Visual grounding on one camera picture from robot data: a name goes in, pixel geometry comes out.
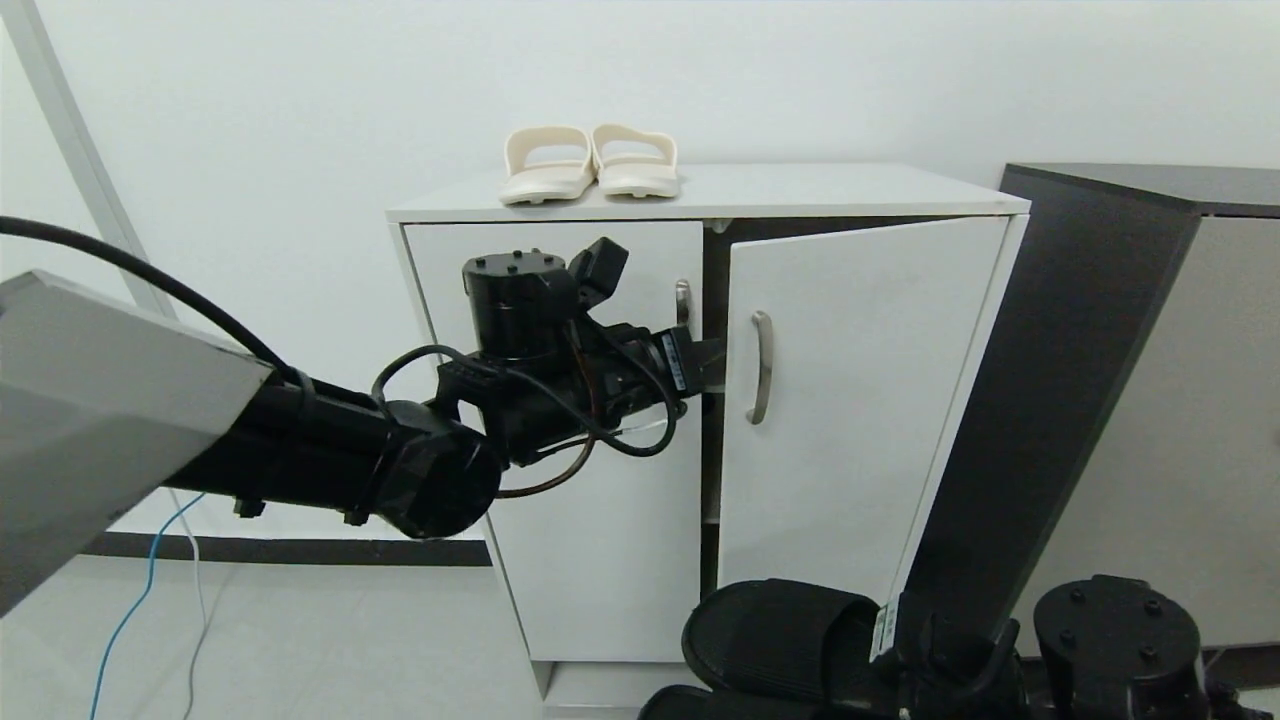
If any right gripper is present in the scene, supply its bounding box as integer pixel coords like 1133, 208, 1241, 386
868, 593, 1029, 720

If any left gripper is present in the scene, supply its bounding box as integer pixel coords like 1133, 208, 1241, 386
594, 324, 727, 423

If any black slipper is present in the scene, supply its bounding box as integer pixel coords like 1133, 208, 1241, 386
682, 579, 885, 703

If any cream slipper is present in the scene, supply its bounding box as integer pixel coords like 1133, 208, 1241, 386
499, 126, 598, 207
591, 123, 683, 199

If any white cabinet door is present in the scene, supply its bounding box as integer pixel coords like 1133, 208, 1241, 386
402, 221, 705, 664
717, 216, 1010, 604

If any white cabinet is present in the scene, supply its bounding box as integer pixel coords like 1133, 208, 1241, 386
387, 163, 1032, 720

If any dark grey cabinet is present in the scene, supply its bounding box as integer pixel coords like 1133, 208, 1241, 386
903, 163, 1280, 661

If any black cable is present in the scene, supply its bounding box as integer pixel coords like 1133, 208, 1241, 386
372, 344, 689, 459
0, 215, 301, 386

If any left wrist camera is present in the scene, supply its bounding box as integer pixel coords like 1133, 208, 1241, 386
567, 237, 631, 312

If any brown cable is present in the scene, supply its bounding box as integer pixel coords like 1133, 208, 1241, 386
494, 320, 603, 499

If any white cable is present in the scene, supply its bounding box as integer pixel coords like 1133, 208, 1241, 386
184, 515, 219, 720

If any blue cable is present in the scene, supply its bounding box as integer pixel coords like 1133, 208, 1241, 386
89, 491, 208, 720

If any grey frame bar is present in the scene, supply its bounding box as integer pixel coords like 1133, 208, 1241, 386
0, 0, 178, 321

